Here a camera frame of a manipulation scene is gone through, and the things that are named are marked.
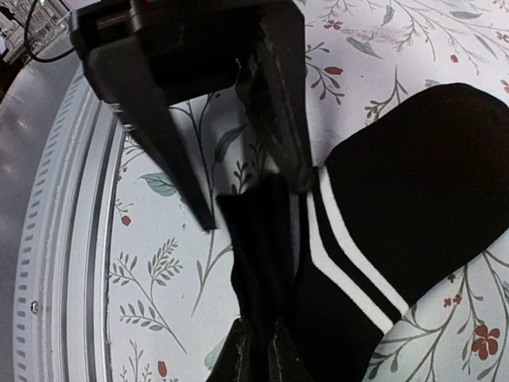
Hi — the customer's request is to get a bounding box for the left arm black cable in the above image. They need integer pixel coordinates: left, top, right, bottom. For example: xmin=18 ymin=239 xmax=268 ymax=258
xmin=21 ymin=0 xmax=76 ymax=64

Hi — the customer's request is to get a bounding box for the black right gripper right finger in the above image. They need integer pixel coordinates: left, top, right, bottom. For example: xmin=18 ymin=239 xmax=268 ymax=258
xmin=267 ymin=318 xmax=314 ymax=382

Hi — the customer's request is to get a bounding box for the aluminium front rail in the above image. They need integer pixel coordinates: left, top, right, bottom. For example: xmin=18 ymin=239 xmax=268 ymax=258
xmin=1 ymin=56 xmax=123 ymax=381

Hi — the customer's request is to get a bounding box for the black sock with white stripes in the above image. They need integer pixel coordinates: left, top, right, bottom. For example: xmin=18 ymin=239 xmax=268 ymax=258
xmin=217 ymin=84 xmax=508 ymax=381

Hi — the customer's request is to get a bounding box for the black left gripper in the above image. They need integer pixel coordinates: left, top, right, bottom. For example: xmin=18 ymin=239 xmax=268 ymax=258
xmin=71 ymin=1 xmax=315 ymax=231

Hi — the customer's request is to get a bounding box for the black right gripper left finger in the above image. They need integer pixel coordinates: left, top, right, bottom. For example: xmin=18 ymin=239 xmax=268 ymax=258
xmin=208 ymin=318 xmax=269 ymax=382

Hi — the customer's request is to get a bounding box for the floral tablecloth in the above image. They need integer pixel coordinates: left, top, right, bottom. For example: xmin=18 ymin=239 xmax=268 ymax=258
xmin=105 ymin=0 xmax=509 ymax=382

